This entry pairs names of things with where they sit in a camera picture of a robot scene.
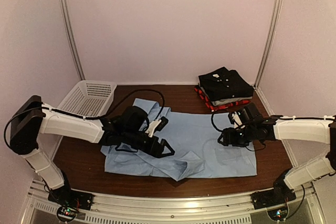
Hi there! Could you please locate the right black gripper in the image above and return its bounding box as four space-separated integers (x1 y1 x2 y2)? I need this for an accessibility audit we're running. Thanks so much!
218 124 256 147

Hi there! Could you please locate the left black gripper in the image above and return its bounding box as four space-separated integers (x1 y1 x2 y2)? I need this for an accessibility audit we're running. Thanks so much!
123 128 175 158

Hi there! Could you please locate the light blue long sleeve shirt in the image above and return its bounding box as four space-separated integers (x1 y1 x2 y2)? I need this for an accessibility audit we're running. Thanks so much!
101 98 257 181

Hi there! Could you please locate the red plaid shirt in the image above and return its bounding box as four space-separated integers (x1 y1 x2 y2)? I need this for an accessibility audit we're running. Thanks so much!
194 85 250 112

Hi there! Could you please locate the grey shirt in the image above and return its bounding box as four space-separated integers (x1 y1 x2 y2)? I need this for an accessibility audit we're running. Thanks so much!
211 97 252 106

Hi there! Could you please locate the black shirt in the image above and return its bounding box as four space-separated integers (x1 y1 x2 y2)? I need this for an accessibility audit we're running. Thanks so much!
198 67 254 102

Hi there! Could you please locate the white plastic laundry basket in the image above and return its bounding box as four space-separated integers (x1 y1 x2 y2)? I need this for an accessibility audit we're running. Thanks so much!
57 80 117 117

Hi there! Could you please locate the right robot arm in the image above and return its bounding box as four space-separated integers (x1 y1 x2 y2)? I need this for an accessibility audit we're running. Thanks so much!
217 113 335 204

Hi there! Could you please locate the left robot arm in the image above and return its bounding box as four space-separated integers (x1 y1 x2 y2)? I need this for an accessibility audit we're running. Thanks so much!
3 95 175 205

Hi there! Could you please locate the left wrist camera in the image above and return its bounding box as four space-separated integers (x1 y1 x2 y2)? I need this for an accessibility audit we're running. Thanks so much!
145 116 169 137

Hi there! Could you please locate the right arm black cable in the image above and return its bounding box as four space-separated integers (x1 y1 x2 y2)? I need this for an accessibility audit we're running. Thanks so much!
211 111 232 133

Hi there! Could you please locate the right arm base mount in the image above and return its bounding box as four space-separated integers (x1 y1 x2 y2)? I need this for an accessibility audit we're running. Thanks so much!
251 189 296 222

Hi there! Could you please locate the front aluminium rail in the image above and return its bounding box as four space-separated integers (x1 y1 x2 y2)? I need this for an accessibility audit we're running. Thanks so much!
26 178 323 224

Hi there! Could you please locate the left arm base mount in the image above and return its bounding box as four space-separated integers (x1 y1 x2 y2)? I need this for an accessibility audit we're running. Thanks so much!
48 190 93 222

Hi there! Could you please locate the right aluminium frame post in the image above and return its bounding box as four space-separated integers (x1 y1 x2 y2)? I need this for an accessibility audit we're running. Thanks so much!
254 0 283 90

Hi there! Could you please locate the aluminium frame post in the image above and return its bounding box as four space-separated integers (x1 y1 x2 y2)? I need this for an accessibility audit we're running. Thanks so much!
59 0 85 80
254 0 283 90

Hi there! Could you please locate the left aluminium frame post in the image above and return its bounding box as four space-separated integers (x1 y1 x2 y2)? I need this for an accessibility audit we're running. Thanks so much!
59 0 85 80

